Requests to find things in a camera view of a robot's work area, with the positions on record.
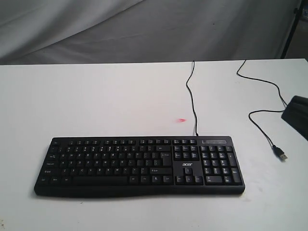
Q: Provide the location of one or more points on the black acer keyboard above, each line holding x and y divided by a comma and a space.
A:
100, 167

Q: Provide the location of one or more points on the grey backdrop cloth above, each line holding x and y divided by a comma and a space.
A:
139, 31

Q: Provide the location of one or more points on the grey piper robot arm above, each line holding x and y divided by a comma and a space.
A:
296, 115

